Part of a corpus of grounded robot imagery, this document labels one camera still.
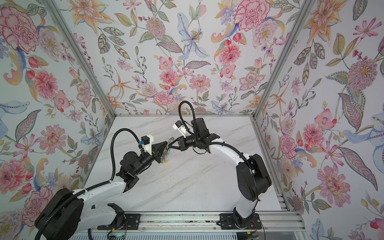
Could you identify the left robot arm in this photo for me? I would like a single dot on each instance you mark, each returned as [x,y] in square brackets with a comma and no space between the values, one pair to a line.
[70,212]

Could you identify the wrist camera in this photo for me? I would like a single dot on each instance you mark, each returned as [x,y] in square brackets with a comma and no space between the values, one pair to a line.
[145,144]
[179,126]

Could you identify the aluminium front rail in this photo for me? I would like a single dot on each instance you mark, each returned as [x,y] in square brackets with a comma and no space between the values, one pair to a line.
[287,225]

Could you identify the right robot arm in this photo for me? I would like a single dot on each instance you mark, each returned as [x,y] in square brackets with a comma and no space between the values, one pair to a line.
[252,175]

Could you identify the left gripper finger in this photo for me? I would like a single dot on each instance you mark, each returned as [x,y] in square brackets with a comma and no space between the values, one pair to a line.
[160,147]
[161,157]

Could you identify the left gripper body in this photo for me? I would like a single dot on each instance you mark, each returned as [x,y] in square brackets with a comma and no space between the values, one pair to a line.
[155,155]

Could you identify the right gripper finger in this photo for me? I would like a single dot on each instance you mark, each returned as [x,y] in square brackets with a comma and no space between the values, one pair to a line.
[179,147]
[175,142]

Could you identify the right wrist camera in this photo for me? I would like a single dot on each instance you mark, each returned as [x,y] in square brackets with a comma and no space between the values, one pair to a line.
[179,126]

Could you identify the metal keyring disc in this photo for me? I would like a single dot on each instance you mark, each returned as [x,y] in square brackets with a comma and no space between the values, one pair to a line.
[167,150]

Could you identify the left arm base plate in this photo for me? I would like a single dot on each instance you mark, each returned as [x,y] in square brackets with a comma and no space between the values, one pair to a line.
[126,222]

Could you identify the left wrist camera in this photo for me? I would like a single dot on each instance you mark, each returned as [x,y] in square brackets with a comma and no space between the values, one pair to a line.
[145,144]

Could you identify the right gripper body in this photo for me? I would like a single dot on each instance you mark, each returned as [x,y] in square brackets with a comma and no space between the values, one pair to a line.
[180,142]

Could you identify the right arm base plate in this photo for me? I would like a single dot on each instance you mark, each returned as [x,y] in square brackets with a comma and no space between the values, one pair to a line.
[236,222]

